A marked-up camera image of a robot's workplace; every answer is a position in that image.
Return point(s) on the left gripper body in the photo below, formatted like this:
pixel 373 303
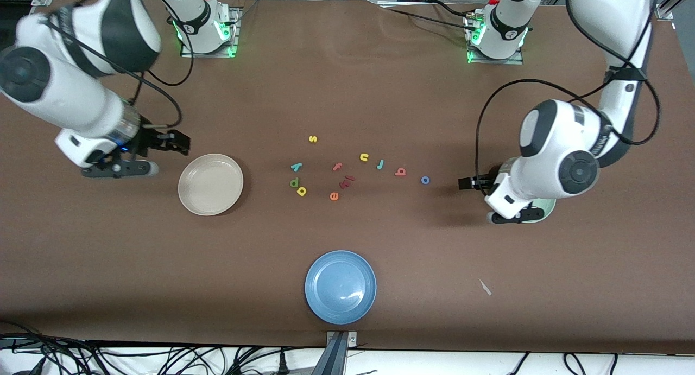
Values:
pixel 485 182

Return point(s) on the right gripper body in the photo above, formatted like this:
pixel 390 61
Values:
pixel 147 140

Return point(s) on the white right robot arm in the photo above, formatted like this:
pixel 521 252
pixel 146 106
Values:
pixel 65 98

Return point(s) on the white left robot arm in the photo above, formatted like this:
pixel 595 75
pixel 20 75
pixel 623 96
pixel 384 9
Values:
pixel 548 147

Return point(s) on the green plate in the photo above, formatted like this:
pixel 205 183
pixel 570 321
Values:
pixel 547 208

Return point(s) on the beige brown plate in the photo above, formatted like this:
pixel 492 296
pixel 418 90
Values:
pixel 210 185

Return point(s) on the white paper scrap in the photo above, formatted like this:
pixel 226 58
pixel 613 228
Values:
pixel 485 287

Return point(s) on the brown table cover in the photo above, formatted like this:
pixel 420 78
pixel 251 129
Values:
pixel 108 255

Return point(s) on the blue plate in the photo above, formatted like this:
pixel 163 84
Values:
pixel 340 287

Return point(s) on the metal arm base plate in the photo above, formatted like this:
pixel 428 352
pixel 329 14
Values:
pixel 234 33
pixel 510 61

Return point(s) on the metal camera stand bracket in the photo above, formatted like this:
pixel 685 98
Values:
pixel 339 358

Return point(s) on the aluminium frame corner bracket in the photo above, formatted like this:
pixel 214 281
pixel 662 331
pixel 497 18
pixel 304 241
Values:
pixel 663 11

